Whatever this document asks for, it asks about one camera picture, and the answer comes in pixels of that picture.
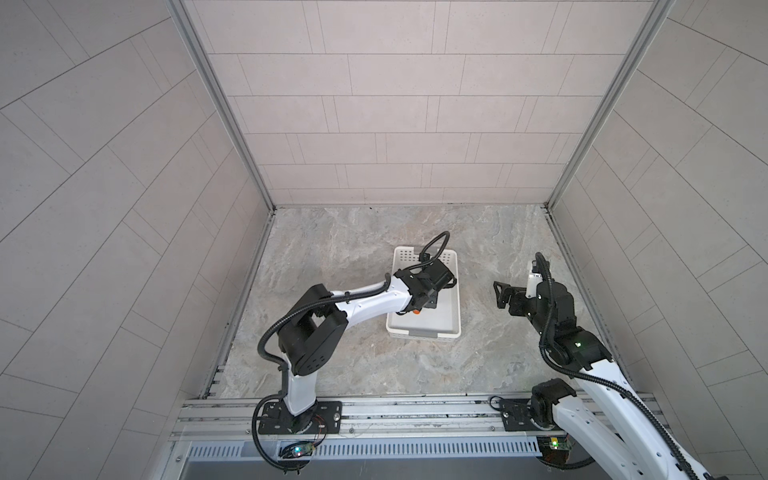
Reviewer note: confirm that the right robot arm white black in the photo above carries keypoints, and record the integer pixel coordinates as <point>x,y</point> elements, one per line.
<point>592,401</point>

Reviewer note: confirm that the left green circuit board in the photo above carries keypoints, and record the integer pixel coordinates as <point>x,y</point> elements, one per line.
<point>297,450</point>

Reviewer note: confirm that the green circuit board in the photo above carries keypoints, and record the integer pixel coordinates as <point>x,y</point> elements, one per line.
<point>297,450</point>
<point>554,450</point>

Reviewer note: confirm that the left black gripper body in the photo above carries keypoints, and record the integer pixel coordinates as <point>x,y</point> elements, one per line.
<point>431,299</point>

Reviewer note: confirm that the right green circuit board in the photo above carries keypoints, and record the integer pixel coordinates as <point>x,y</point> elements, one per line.
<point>554,450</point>

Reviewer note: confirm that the white plastic bin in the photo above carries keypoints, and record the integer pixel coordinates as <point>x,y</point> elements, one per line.
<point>438,317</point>

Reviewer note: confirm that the right corner aluminium post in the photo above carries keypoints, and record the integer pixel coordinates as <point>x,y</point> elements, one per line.
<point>648,30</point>

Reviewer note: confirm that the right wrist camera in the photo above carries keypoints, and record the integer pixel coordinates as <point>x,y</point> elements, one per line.
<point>534,279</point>

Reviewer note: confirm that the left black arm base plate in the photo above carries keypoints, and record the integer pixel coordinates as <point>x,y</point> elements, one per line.
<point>323,417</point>

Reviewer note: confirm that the corner aluminium post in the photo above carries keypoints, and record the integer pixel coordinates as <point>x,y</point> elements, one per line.
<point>192,40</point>
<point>648,30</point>

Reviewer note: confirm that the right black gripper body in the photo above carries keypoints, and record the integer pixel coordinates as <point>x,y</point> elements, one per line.
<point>519,306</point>

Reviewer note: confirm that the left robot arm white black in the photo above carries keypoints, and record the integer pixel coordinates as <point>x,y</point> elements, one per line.
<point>305,338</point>

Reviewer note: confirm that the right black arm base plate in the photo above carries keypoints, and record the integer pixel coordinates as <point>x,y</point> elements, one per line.
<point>517,416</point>

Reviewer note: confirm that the left corner aluminium post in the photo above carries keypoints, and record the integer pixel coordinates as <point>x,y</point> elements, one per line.
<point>192,40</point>

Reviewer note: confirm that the aluminium mounting rail frame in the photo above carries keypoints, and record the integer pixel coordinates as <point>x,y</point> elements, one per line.
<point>409,427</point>

